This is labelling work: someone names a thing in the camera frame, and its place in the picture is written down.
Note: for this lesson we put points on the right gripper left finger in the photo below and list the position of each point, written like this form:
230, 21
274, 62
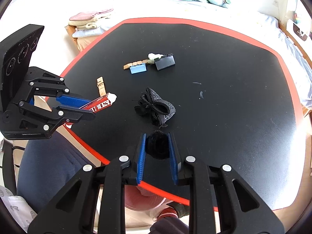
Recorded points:
72, 209

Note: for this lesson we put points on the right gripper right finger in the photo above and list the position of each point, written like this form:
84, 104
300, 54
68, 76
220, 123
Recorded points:
240, 208

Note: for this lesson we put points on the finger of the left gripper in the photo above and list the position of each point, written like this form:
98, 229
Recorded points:
73, 116
57, 89

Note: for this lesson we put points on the wooden clothespin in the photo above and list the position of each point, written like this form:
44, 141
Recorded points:
101, 86

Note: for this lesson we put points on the red cardboard box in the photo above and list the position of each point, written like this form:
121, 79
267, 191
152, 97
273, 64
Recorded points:
95, 105

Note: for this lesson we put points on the blue binder clip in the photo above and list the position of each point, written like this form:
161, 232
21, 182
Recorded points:
138, 68

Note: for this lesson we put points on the wooden segmented strip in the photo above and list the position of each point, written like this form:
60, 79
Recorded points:
136, 63

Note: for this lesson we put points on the white green tissue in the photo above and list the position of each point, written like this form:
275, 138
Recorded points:
152, 57

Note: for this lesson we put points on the black binder clip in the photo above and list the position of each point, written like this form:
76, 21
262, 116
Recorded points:
164, 61

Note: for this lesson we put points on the pink trash bin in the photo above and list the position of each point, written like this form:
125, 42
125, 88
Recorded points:
137, 198

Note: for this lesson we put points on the black slipper right foot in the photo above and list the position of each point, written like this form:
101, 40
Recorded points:
171, 209

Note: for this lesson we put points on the person's legs dark trousers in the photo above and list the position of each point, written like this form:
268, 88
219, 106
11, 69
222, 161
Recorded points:
46, 166

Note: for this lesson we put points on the folded towels stack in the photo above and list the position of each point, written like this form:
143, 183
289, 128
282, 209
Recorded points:
91, 24

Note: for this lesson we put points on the black pompom sock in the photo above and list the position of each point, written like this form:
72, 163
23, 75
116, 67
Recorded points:
157, 145

